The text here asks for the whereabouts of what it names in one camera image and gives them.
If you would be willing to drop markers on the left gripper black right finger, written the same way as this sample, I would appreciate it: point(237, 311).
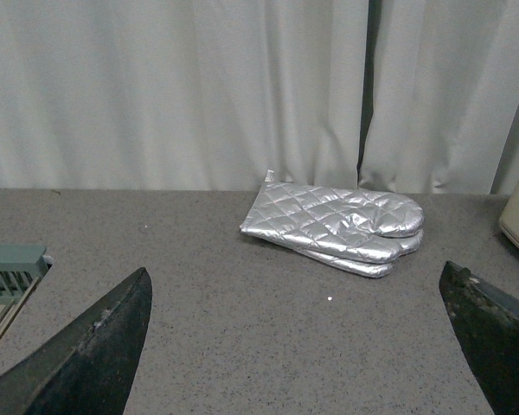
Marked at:
point(485, 320)

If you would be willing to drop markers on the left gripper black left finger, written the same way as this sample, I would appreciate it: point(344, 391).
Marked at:
point(90, 365)

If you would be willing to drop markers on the lower silver quilted oven mitt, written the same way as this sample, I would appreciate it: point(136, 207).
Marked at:
point(367, 270)

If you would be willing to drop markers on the silver quilted oven mitt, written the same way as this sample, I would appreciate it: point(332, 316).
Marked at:
point(367, 270)
point(366, 226)

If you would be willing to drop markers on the green dish rack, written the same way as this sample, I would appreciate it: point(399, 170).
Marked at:
point(22, 268)

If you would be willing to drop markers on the upper silver quilted oven mitt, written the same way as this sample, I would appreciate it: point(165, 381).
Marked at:
point(366, 226)

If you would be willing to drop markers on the grey-white curtain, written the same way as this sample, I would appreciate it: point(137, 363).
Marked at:
point(406, 96)

